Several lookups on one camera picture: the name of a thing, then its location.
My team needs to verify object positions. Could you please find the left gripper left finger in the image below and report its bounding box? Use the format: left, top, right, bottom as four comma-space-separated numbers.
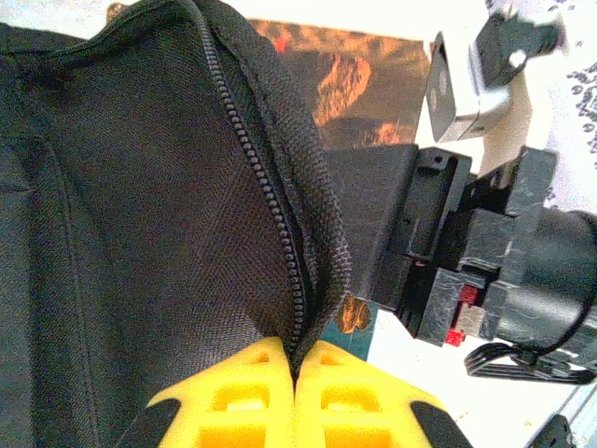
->
118, 336, 298, 448

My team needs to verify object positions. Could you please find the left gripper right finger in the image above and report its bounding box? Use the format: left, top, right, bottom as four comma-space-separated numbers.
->
294, 339, 473, 448

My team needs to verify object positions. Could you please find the blue orange landscape book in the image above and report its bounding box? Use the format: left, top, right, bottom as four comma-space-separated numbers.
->
246, 17, 433, 365

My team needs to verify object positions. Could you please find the black backpack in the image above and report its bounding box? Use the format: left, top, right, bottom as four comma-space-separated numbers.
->
0, 0, 355, 448

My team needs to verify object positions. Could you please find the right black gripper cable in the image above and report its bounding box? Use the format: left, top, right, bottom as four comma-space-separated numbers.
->
464, 340, 597, 386

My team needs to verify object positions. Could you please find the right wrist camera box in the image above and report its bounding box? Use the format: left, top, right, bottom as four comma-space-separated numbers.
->
426, 7, 568, 144

